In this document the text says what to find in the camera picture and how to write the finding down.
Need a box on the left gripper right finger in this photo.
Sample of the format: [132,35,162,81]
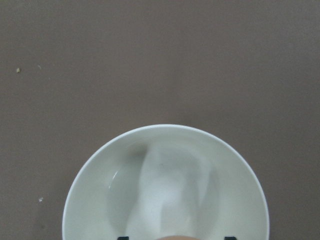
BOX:
[224,236,236,240]

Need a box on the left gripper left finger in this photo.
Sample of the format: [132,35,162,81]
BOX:
[117,236,129,240]

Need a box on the brown egg from bowl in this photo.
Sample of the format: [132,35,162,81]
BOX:
[157,235,198,240]

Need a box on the white ceramic bowl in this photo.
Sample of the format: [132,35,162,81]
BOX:
[62,124,270,240]

